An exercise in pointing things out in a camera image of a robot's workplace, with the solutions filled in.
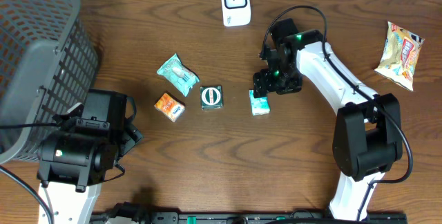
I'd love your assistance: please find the large yellow wet wipes pack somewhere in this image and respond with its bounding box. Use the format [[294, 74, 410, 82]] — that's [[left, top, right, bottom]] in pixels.
[[374, 21, 425, 91]]

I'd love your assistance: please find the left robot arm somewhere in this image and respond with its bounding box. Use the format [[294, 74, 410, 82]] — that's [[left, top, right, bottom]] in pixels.
[[37, 89, 143, 223]]

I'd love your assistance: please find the white barcode scanner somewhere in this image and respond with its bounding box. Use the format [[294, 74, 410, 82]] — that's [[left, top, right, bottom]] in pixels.
[[221, 0, 251, 27]]

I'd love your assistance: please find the teal wet wipes pack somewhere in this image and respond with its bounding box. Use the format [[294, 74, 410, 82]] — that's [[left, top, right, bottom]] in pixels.
[[157, 53, 200, 97]]

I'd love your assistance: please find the small teal tissue pack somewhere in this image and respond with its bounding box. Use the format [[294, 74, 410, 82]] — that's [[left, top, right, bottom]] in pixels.
[[249, 90, 270, 116]]

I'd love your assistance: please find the grey plastic mesh basket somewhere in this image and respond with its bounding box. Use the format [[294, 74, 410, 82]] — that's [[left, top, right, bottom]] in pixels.
[[1, 0, 99, 163]]

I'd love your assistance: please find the orange tissue pack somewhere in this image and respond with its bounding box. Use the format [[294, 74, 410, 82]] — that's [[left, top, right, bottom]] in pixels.
[[154, 93, 185, 122]]

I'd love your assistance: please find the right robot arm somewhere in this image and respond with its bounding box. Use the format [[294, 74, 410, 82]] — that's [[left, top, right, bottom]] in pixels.
[[253, 19, 403, 221]]

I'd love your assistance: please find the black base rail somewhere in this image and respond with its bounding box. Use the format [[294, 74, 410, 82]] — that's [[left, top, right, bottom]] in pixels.
[[90, 203, 408, 224]]

